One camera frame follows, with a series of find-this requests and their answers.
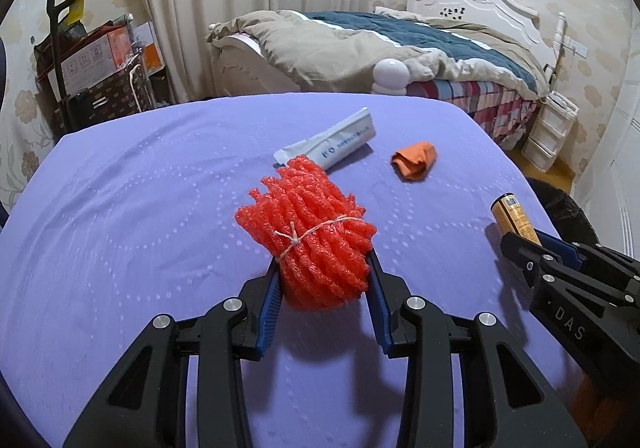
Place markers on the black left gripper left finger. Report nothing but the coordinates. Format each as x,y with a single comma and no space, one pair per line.
142,400

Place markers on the black trash bin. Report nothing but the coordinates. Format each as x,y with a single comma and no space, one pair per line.
568,219

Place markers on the white orange cardboard box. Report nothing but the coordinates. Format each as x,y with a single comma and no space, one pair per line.
98,60

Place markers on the white round bedpost knob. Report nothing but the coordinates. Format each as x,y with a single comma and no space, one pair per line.
390,77

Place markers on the bed with white headboard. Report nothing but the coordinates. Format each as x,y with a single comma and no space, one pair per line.
500,112

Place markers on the amber yellow-label bottle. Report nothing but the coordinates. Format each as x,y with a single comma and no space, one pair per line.
510,217

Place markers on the dark patterned storage basket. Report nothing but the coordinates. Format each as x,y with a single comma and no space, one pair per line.
124,93

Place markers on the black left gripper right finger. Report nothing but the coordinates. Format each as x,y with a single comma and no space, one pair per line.
507,401

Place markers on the purple tablecloth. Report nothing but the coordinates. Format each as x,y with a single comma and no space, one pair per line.
135,218

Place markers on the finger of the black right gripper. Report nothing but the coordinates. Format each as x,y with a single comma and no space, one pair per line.
571,254
539,266

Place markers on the white plastic drawer unit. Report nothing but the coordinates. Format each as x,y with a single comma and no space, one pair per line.
549,133

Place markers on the black hand trolley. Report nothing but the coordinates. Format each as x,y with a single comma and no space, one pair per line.
54,10

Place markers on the beige and blue quilt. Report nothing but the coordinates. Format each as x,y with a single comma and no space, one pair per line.
337,51

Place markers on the red foam net bundle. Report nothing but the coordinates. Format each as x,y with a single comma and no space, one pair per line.
314,232

